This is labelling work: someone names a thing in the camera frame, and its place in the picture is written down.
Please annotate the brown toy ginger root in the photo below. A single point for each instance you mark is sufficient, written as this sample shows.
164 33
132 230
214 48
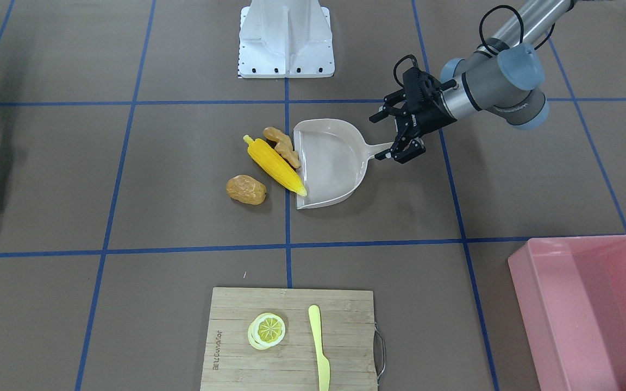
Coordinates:
283 146

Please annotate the yellow plastic knife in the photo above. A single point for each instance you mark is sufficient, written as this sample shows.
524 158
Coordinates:
322 363

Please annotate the yellow toy corn cob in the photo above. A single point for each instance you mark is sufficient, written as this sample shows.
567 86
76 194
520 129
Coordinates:
274 165

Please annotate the beige plastic dustpan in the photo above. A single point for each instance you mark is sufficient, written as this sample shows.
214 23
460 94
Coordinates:
334 159

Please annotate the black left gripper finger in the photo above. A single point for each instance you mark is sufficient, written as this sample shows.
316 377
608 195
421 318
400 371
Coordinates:
406 150
396 105

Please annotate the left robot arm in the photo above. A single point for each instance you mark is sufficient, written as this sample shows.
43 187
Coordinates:
502 76

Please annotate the brown toy potato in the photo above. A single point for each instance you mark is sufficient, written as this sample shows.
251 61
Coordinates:
246 189

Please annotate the pink plastic bin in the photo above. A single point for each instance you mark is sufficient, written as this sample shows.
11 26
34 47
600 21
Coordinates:
571 293

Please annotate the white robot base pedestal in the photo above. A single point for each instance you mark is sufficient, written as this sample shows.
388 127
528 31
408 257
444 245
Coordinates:
285 39

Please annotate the bamboo cutting board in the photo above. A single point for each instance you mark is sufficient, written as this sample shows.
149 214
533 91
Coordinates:
347 334

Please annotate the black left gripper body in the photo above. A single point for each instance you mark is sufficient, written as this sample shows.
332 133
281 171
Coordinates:
427 116

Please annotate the yellow lemon slices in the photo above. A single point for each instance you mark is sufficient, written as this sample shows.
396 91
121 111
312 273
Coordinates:
266 331

